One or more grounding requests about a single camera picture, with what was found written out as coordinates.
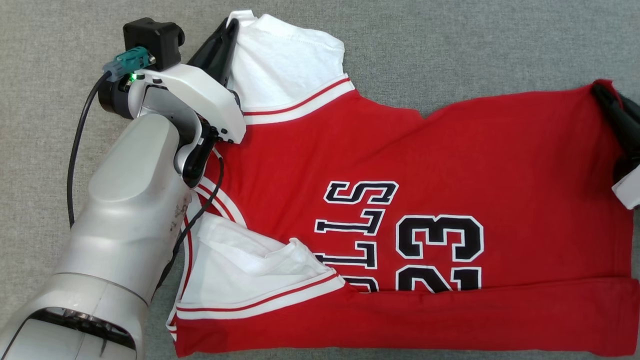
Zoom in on red white basketball jersey shirt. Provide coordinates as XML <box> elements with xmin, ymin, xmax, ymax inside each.
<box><xmin>166</xmin><ymin>10</ymin><xmax>640</xmax><ymax>358</ymax></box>

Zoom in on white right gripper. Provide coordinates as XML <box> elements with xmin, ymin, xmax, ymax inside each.
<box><xmin>591</xmin><ymin>82</ymin><xmax>640</xmax><ymax>210</ymax></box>

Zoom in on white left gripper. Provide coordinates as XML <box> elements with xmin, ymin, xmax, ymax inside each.
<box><xmin>136</xmin><ymin>19</ymin><xmax>247</xmax><ymax>188</ymax></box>

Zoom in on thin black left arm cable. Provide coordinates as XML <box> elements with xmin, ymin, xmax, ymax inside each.
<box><xmin>155</xmin><ymin>146</ymin><xmax>226</xmax><ymax>291</ymax></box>

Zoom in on thick black camera cable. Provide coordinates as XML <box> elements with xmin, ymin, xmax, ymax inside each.
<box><xmin>66</xmin><ymin>70</ymin><xmax>113</xmax><ymax>229</ymax></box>

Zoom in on grey fabric padded surface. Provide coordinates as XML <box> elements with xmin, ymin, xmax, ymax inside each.
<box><xmin>0</xmin><ymin>0</ymin><xmax>640</xmax><ymax>360</ymax></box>

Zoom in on teal camera cable connector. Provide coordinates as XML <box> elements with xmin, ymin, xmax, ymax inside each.
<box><xmin>102</xmin><ymin>46</ymin><xmax>157</xmax><ymax>83</ymax></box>

